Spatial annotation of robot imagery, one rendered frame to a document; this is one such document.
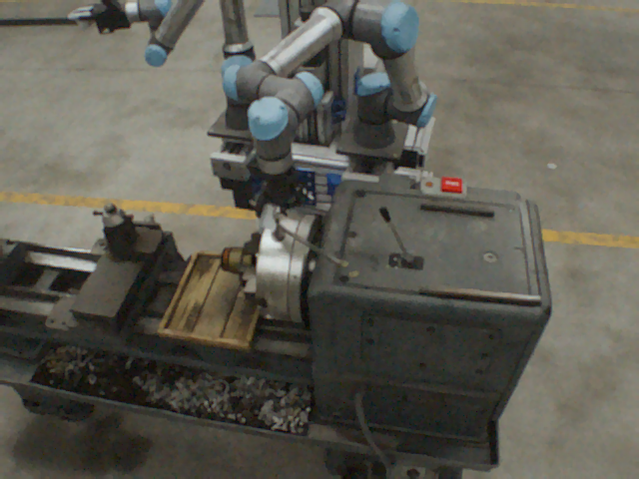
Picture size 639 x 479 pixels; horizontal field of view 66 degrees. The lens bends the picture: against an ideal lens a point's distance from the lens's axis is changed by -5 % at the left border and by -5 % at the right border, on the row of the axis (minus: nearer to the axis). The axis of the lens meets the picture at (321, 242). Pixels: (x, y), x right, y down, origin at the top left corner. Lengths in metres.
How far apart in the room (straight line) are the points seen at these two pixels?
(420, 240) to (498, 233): 0.21
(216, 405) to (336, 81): 1.23
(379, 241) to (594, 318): 1.87
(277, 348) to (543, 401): 1.45
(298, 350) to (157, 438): 1.12
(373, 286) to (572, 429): 1.59
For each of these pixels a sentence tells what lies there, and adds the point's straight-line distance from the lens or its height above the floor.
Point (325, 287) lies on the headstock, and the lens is 1.25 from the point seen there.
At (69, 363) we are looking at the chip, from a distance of 2.19.
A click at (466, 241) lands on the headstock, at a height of 1.26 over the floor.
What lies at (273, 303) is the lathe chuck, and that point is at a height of 1.10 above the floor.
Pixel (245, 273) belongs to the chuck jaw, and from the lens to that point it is 1.50.
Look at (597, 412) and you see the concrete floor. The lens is 2.73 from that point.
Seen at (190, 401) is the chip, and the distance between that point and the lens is 1.93.
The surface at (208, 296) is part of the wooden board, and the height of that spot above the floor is 0.89.
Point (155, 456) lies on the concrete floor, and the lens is 2.52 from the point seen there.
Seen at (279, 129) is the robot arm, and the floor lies 1.67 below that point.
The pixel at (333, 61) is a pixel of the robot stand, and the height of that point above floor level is 1.37.
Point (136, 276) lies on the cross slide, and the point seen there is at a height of 0.97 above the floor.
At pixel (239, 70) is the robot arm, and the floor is 1.70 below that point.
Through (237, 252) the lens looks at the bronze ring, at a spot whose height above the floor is 1.12.
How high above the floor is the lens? 2.22
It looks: 46 degrees down
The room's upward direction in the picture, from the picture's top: 3 degrees counter-clockwise
